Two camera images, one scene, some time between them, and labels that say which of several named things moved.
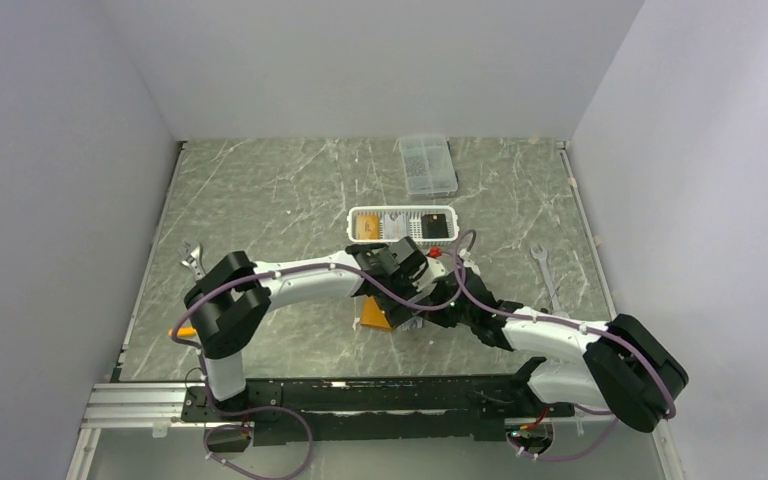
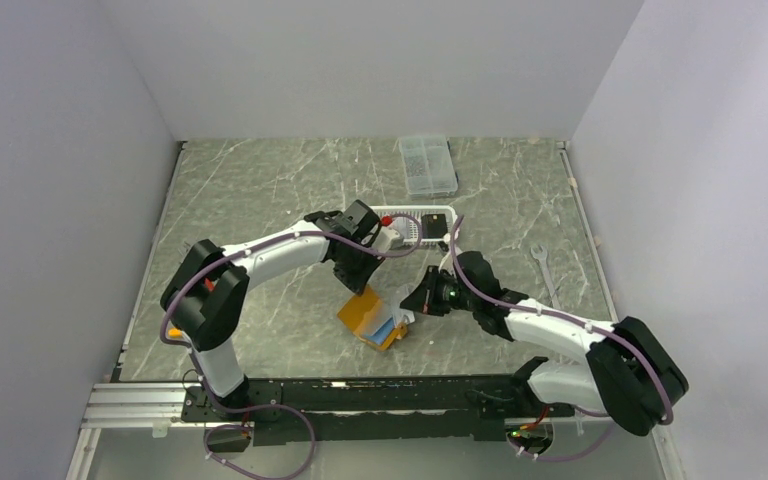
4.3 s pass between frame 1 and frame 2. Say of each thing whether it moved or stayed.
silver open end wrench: stayed
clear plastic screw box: stayed
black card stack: stayed
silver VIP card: moved
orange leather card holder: moved
